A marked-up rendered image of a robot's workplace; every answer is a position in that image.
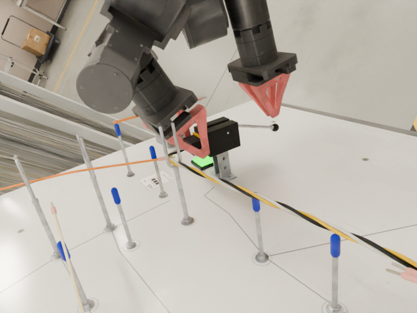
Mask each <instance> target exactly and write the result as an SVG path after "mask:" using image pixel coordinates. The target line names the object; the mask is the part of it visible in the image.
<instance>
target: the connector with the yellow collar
mask: <svg viewBox="0 0 417 313"><path fill-rule="evenodd" d="M183 141H184V142H186V143H188V144H189V145H192V146H193V147H195V148H198V149H199V150H200V149H201V148H202V145H201V142H200V138H198V137H196V136H195V135H191V136H188V137H185V138H183Z"/></svg>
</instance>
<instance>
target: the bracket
mask: <svg viewBox="0 0 417 313"><path fill-rule="evenodd" d="M212 159H213V166H214V170H213V171H211V172H210V173H211V174H213V175H214V176H216V177H217V178H220V179H224V180H227V181H230V180H232V179H235V178H237V177H236V176H235V175H234V174H232V173H231V169H230V161H229V156H228V151H227V152H223V153H221V154H219V155H217V156H213V157H212Z"/></svg>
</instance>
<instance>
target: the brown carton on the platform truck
mask: <svg viewBox="0 0 417 313"><path fill-rule="evenodd" d="M50 39H51V36H49V35H48V34H46V33H44V32H42V31H40V30H37V29H35V28H31V29H30V30H28V31H27V33H26V36H25V39H24V41H23V42H22V45H21V49H23V50H26V51H28V52H30V53H32V54H34V55H36V56H38V57H39V56H40V55H44V54H45V52H46V49H47V47H48V43H49V41H50Z"/></svg>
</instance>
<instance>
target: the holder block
mask: <svg viewBox="0 0 417 313"><path fill-rule="evenodd" d="M194 132H195V133H197V134H199V131H198V128H197V125H196V126H194ZM227 132H229V134H227ZM207 136H208V144H209V149H210V153H209V154H208V155H207V156H208V157H210V158H211V157H214V156H216V155H219V154H221V153H223V152H227V151H229V150H231V149H234V148H236V147H239V146H241V144H240V134H239V128H238V123H237V122H236V121H233V120H229V118H226V117H220V118H218V119H215V120H211V121H209V122H207Z"/></svg>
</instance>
